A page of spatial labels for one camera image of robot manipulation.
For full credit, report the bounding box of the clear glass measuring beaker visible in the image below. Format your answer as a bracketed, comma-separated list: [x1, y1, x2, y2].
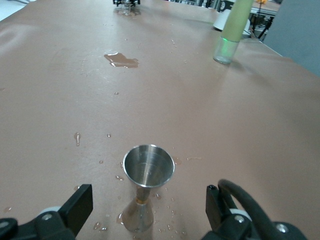
[114, 1, 141, 17]

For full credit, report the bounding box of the yellow-green frosted bottle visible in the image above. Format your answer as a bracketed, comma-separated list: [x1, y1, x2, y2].
[212, 0, 253, 65]

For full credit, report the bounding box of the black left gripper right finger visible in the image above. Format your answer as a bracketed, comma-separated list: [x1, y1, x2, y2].
[206, 184, 307, 240]

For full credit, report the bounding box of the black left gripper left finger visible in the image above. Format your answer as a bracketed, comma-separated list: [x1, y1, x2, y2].
[0, 184, 94, 240]

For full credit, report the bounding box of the brown table cover mat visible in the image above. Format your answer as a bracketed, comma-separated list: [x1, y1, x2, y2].
[0, 0, 320, 240]

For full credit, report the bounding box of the black left camera cable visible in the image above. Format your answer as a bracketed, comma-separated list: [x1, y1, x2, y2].
[217, 178, 278, 240]

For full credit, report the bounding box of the brown liquid puddle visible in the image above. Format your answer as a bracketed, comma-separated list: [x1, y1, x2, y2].
[103, 51, 140, 69]

